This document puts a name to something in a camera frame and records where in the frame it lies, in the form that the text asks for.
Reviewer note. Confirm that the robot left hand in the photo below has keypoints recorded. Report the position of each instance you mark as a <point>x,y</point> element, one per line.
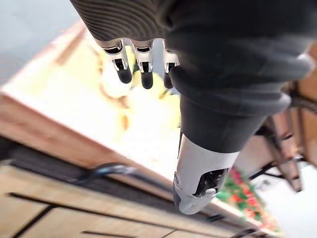
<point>223,49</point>

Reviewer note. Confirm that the red green floral mat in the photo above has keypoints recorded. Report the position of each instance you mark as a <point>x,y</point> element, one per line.
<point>245,198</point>

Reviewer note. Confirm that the wooden cabinet with drawers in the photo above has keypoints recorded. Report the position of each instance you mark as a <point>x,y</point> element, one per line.
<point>74,198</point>

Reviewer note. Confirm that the wooden chair with black frame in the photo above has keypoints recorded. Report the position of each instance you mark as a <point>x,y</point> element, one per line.
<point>289,138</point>

